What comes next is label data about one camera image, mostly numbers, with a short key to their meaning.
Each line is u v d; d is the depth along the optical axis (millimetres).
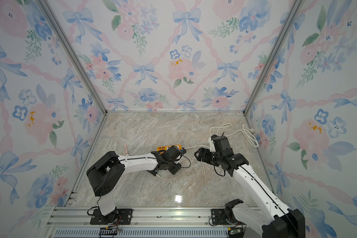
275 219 389
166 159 702
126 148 977
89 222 720
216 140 615
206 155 689
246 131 1059
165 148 955
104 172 510
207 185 837
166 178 864
